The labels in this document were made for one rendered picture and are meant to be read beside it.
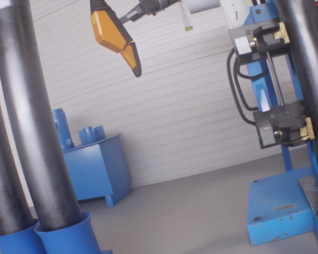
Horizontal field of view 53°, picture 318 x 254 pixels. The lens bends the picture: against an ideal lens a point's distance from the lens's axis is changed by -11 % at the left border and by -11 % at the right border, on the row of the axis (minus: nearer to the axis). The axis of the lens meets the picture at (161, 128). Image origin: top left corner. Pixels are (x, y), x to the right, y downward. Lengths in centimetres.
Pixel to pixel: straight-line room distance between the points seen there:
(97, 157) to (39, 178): 184
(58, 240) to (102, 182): 187
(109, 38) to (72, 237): 85
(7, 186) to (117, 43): 89
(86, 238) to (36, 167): 39
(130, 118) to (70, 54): 108
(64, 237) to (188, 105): 253
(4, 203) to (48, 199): 29
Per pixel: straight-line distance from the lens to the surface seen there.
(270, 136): 178
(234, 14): 259
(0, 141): 175
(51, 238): 158
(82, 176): 345
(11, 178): 175
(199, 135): 378
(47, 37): 447
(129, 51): 132
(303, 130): 169
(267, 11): 199
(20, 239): 176
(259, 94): 187
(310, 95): 169
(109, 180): 334
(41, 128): 154
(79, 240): 158
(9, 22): 164
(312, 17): 171
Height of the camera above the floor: 74
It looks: 2 degrees down
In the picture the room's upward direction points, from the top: 15 degrees counter-clockwise
